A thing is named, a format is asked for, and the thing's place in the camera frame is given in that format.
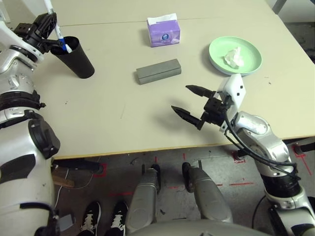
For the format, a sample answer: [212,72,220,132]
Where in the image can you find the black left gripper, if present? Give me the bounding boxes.
[13,12,65,55]

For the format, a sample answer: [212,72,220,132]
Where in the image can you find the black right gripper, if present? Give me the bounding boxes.
[171,85,233,131]

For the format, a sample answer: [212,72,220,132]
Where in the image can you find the white marker blue cap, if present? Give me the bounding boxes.
[43,0,72,54]

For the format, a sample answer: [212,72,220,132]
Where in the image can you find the grey glasses case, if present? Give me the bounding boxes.
[136,58,182,86]

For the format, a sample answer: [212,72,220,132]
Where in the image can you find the green plate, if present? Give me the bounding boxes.
[208,36,263,75]

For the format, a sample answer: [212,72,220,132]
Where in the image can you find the white tissue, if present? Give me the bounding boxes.
[223,46,245,68]

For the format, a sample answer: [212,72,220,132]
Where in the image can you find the blue plate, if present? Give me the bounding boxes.
[209,60,256,77]

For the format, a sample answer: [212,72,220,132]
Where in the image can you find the black cup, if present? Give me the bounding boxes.
[50,36,95,80]

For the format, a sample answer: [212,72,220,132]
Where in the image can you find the purple tissue pack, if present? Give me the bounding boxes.
[147,13,181,48]

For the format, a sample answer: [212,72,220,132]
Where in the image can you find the grey robot right leg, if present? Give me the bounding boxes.
[182,162,233,223]

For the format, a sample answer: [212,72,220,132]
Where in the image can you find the grey robot leg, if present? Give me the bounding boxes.
[182,162,233,223]
[125,164,162,234]

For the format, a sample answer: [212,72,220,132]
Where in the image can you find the grey robot left leg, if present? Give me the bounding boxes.
[125,164,162,234]

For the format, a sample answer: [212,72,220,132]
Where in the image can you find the grey robot torso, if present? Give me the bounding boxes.
[123,220,271,236]

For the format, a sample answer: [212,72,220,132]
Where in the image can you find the black white sneaker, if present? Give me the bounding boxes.
[80,201,102,236]
[108,201,129,236]

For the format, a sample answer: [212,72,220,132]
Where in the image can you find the brown wooden block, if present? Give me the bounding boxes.
[53,169,75,189]

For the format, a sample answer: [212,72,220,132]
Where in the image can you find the small grey floor box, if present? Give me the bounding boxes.
[59,213,76,232]

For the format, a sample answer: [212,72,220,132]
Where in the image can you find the neighbouring table metal frame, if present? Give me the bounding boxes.
[272,0,290,14]

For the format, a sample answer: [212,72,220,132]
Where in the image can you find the thin white floor wire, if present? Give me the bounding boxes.
[65,169,95,190]

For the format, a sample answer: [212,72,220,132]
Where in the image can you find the thick white floor cable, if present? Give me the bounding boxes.
[54,185,63,209]

